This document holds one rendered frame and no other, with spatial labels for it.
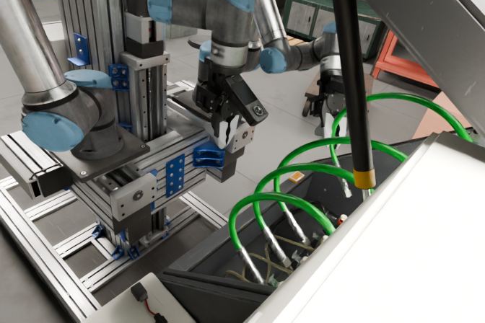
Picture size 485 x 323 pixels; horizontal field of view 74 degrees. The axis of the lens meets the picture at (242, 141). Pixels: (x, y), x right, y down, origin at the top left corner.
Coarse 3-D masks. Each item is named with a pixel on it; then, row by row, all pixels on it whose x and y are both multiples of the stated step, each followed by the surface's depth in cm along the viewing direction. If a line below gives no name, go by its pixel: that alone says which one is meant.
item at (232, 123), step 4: (232, 116) 73; (236, 116) 73; (224, 120) 75; (228, 120) 73; (232, 120) 73; (236, 120) 74; (228, 124) 73; (232, 124) 73; (236, 124) 74; (228, 128) 74; (232, 128) 74; (228, 132) 74; (232, 132) 75; (228, 136) 75; (232, 136) 76; (228, 140) 75
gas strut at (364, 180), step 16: (336, 0) 25; (352, 0) 25; (336, 16) 26; (352, 16) 25; (336, 32) 27; (352, 32) 26; (352, 48) 26; (352, 64) 27; (352, 80) 27; (352, 96) 28; (352, 112) 28; (352, 128) 29; (368, 128) 29; (352, 144) 30; (368, 144) 29; (368, 160) 29; (368, 176) 30; (368, 192) 31
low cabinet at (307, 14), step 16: (288, 0) 580; (304, 0) 561; (320, 0) 581; (288, 16) 591; (304, 16) 571; (320, 16) 552; (288, 32) 608; (304, 32) 583; (320, 32) 563; (368, 32) 513; (384, 32) 538; (368, 48) 523
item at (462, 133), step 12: (372, 96) 71; (384, 96) 68; (396, 96) 65; (408, 96) 63; (432, 108) 59; (444, 108) 58; (336, 120) 82; (456, 120) 56; (456, 132) 56; (336, 156) 86
